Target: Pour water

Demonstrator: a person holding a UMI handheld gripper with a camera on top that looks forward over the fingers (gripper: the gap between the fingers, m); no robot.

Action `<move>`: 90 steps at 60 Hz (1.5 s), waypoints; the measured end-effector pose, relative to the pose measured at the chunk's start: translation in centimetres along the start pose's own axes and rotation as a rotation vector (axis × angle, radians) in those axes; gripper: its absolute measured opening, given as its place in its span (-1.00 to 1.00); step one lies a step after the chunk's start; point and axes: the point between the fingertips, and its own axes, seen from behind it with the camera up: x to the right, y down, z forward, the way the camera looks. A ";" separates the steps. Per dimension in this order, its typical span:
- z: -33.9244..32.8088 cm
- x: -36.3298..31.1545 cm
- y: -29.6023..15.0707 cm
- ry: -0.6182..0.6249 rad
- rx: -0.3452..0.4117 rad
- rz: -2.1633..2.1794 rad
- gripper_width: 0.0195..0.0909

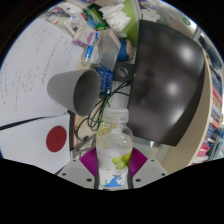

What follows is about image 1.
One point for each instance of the blue circuit board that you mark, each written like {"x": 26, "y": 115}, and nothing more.
{"x": 105, "y": 81}

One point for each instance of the grey cup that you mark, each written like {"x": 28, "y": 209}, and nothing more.
{"x": 65, "y": 90}

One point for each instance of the clear plastic drink bottle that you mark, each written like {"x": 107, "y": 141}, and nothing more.
{"x": 114, "y": 146}

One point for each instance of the blue round container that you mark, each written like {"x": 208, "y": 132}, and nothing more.
{"x": 124, "y": 50}

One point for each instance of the handwritten white paper sheet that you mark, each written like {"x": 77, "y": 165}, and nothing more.
{"x": 36, "y": 66}

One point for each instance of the stack of white napkins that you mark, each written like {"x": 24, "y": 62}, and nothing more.
{"x": 115, "y": 16}

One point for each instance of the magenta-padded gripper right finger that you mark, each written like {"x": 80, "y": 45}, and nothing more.
{"x": 138, "y": 163}

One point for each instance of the flat round red coaster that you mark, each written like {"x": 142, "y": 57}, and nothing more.
{"x": 56, "y": 139}

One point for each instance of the blank white paper sheet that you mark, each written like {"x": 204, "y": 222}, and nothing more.
{"x": 26, "y": 146}

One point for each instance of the clear plastic box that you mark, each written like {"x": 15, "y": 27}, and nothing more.
{"x": 108, "y": 50}

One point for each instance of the black computer monitor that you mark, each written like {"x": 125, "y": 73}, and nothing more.
{"x": 166, "y": 83}

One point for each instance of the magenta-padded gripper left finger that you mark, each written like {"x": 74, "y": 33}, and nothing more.
{"x": 88, "y": 163}

